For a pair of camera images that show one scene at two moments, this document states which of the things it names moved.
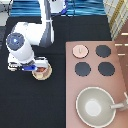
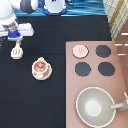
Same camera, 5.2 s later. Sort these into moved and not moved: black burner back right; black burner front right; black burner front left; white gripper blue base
Moved: white gripper blue base
Not moved: black burner back right; black burner front left; black burner front right
